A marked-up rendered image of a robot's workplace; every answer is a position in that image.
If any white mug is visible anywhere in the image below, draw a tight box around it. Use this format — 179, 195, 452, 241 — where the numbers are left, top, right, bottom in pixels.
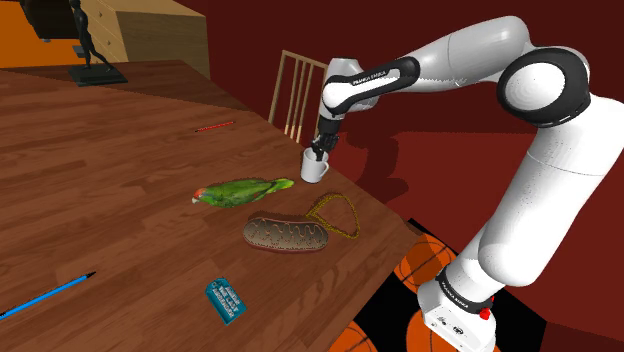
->
300, 147, 331, 185

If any wooden chair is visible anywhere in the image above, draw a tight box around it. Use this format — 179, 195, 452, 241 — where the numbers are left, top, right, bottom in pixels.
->
267, 49, 330, 145

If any green parrot figure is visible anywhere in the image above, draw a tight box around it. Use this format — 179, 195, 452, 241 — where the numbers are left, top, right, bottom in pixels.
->
191, 178, 296, 209

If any brown mitochondrion model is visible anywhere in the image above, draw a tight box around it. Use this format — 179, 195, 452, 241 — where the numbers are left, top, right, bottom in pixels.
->
242, 216, 330, 254

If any red pencil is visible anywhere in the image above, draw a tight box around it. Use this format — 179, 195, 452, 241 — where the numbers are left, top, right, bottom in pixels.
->
194, 120, 236, 134

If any basketball patterned robot stand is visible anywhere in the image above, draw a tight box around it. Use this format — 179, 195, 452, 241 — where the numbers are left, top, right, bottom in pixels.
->
327, 217, 548, 352

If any teal tag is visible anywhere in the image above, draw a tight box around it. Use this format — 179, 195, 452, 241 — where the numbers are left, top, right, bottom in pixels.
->
204, 277, 248, 326

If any wooden chest of drawers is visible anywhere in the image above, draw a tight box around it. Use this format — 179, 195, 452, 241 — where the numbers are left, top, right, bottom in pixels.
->
80, 0, 211, 80

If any black human statue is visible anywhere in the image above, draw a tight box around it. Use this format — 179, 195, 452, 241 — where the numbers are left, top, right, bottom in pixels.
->
67, 0, 129, 88

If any dark cabinet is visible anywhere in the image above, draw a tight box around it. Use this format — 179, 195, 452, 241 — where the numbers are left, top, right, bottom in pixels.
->
19, 0, 82, 44

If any blue pencil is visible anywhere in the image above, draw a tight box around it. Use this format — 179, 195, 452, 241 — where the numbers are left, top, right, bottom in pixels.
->
0, 271, 97, 321

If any gold chain necklace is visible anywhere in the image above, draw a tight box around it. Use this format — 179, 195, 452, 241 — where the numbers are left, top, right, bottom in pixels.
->
305, 193, 361, 241

